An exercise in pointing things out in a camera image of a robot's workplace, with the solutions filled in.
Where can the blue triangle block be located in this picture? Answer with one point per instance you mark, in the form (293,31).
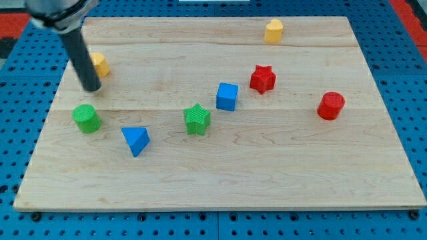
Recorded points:
(137,139)

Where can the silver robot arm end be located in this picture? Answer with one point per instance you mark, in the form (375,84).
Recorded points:
(62,16)

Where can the red cylinder block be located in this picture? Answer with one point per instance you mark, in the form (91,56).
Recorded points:
(331,105)

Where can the yellow heart block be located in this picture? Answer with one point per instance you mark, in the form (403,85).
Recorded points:
(273,31)

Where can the light wooden board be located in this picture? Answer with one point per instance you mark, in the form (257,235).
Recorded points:
(273,153)

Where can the green star block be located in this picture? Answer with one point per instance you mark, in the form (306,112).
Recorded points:
(197,119)

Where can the green cylinder block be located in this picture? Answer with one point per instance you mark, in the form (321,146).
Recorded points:
(86,118)

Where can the yellow hexagon block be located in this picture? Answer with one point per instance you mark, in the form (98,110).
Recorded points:
(100,64)

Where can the red star block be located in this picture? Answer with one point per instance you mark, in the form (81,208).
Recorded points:
(262,79)

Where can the blue cube block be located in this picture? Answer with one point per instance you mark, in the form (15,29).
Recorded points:
(226,97)

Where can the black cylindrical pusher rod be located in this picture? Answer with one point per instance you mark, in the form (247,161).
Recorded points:
(76,48)

